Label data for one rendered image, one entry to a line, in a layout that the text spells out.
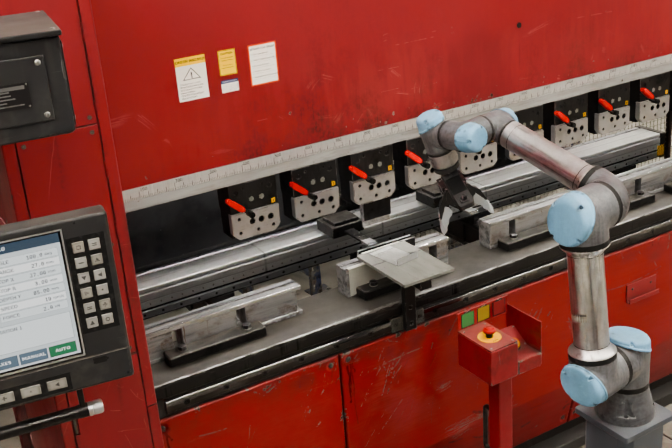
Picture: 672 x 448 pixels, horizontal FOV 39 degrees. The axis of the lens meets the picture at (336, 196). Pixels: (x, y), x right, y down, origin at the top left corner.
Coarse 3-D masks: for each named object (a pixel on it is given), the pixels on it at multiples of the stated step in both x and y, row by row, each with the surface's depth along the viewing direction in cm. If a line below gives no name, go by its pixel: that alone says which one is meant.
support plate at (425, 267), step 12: (372, 252) 299; (408, 252) 297; (420, 252) 296; (372, 264) 291; (384, 264) 290; (408, 264) 289; (420, 264) 288; (432, 264) 287; (444, 264) 287; (396, 276) 282; (408, 276) 281; (420, 276) 280; (432, 276) 280
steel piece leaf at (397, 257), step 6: (384, 252) 298; (390, 252) 297; (396, 252) 297; (402, 252) 297; (414, 252) 291; (384, 258) 294; (390, 258) 293; (396, 258) 293; (402, 258) 288; (408, 258) 290; (414, 258) 292; (396, 264) 289
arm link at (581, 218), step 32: (576, 192) 220; (608, 192) 222; (576, 224) 217; (608, 224) 221; (576, 256) 222; (576, 288) 225; (576, 320) 228; (576, 352) 231; (608, 352) 229; (576, 384) 231; (608, 384) 229
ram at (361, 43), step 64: (128, 0) 237; (192, 0) 245; (256, 0) 254; (320, 0) 264; (384, 0) 274; (448, 0) 286; (512, 0) 298; (576, 0) 312; (640, 0) 327; (128, 64) 241; (320, 64) 269; (384, 64) 280; (448, 64) 292; (512, 64) 305; (576, 64) 320; (128, 128) 246; (192, 128) 255; (256, 128) 265; (320, 128) 275; (192, 192) 260
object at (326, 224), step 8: (328, 216) 320; (336, 216) 320; (344, 216) 319; (352, 216) 319; (320, 224) 320; (328, 224) 317; (336, 224) 315; (344, 224) 316; (352, 224) 317; (360, 224) 318; (328, 232) 316; (336, 232) 314; (344, 232) 316; (352, 232) 314; (360, 232) 313; (360, 240) 307; (368, 240) 307
